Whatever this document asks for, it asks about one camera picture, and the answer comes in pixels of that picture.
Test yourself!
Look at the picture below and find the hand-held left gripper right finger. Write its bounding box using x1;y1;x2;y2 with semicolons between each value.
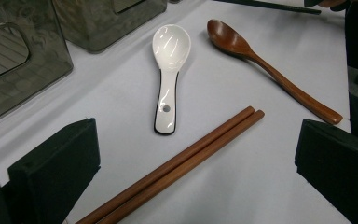
294;119;358;224

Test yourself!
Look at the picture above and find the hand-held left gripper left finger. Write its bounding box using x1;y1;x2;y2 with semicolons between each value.
7;117;102;224

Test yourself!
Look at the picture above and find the grey translucent plastic basket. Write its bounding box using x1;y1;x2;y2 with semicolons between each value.
51;0;169;53
0;0;75;129

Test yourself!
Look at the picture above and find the brown wooden chopstick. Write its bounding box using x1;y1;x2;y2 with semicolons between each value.
74;105;255;224
96;109;266;224

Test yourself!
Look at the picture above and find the white ceramic spoon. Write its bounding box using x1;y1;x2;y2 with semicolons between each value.
151;23;192;136

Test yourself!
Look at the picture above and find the brown wooden spoon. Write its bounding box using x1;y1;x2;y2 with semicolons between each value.
206;18;344;126

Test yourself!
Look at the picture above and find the black chopstick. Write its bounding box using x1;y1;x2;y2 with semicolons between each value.
213;0;322;16

